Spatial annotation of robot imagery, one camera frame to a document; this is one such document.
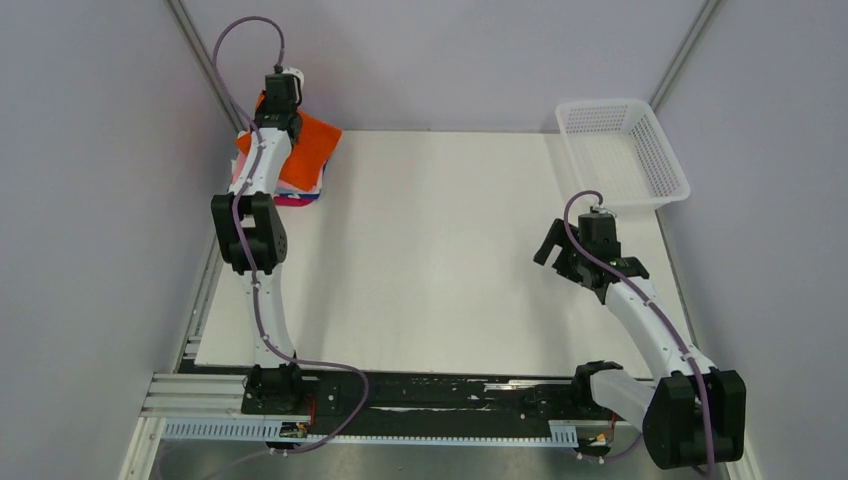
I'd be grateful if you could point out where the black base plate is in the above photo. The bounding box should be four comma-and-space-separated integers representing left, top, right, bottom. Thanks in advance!
241, 369, 618, 440

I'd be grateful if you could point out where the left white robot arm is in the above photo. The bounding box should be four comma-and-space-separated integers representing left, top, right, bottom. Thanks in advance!
211, 67, 307, 413

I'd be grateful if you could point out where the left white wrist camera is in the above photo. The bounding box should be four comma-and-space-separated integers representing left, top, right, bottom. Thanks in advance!
282, 67, 305, 83

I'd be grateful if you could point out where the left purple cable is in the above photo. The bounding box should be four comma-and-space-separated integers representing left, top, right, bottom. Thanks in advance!
153, 16, 371, 480

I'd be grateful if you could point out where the orange t shirt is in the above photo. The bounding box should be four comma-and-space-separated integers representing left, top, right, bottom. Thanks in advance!
277, 109, 342, 190

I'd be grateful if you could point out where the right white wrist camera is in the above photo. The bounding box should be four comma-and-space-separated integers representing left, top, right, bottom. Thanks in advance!
590, 205, 617, 218

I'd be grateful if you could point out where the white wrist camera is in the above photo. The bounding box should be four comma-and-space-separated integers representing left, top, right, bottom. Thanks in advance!
282, 67, 305, 83
590, 205, 617, 218

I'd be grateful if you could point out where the white slotted cable duct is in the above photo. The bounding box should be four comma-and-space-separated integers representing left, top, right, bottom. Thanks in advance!
162, 418, 579, 448

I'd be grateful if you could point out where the pink folded t shirt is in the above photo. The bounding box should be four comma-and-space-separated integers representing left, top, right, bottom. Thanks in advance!
229, 151, 253, 195

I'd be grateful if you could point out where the white plastic basket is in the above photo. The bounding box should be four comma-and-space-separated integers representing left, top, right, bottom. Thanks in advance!
555, 98, 691, 213

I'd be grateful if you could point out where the aluminium frame rail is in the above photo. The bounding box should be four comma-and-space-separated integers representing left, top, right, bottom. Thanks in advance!
119, 372, 763, 480

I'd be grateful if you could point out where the blue white folded t shirt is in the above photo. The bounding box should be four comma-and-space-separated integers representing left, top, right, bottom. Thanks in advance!
274, 165, 327, 200

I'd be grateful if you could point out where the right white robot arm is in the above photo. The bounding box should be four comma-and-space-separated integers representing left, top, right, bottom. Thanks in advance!
533, 210, 747, 470

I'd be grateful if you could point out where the magenta folded t shirt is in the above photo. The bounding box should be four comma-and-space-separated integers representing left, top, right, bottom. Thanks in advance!
274, 197, 315, 207

